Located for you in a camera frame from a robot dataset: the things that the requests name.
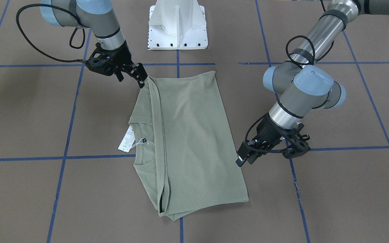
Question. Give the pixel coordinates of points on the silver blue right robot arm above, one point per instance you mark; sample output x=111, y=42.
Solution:
x=98, y=15

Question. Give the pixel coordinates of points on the olive green long-sleeve shirt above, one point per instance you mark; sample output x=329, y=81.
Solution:
x=186, y=159

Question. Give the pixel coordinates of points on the white paper hang tag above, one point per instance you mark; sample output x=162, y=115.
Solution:
x=129, y=141

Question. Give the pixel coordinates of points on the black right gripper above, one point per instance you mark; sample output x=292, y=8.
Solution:
x=124, y=56

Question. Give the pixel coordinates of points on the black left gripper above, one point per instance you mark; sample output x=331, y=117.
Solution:
x=270, y=132

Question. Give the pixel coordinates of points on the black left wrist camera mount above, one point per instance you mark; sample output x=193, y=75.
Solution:
x=298, y=144

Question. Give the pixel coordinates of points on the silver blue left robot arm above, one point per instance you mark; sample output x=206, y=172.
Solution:
x=301, y=85

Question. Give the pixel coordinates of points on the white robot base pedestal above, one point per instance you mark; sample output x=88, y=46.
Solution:
x=177, y=25

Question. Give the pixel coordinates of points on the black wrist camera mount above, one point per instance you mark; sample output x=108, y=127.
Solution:
x=105, y=62
x=298, y=144

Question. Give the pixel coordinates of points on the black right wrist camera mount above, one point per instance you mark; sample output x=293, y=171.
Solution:
x=105, y=62

